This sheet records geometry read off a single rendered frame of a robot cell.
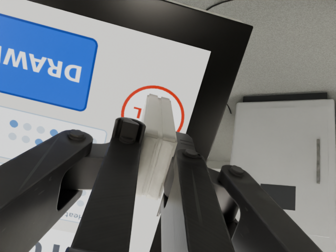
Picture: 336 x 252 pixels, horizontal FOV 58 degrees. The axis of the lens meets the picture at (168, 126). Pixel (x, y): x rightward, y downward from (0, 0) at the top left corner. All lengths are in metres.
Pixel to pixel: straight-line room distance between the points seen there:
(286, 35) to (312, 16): 0.16
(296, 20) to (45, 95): 1.51
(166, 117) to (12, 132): 0.11
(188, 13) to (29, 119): 0.12
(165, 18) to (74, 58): 0.06
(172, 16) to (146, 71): 0.04
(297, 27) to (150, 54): 1.52
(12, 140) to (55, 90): 0.05
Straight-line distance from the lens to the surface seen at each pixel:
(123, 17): 0.19
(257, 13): 1.60
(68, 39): 0.19
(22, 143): 0.22
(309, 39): 1.76
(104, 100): 0.20
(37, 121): 0.21
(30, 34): 0.20
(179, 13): 0.19
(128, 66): 0.19
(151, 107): 0.16
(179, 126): 0.20
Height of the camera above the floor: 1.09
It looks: 21 degrees down
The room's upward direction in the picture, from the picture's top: 169 degrees counter-clockwise
